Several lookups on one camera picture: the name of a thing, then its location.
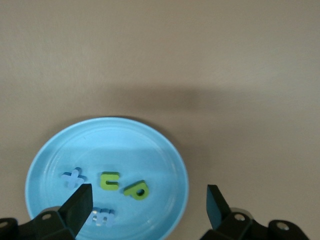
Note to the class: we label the blue plate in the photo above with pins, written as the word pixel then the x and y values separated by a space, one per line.
pixel 140 155

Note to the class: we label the blue small letter t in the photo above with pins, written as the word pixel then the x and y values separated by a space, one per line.
pixel 72 178

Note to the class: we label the green small letter p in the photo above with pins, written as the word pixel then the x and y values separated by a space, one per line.
pixel 130 191

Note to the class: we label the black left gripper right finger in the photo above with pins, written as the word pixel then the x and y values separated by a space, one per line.
pixel 217 212

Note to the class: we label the green small letter n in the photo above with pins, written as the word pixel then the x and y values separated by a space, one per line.
pixel 105 181

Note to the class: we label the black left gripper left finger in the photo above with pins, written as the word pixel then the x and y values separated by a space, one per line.
pixel 77 210

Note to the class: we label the blue small letter m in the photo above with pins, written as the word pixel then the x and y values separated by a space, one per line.
pixel 102 217

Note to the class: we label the brown table cover mat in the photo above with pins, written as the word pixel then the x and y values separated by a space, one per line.
pixel 160 50

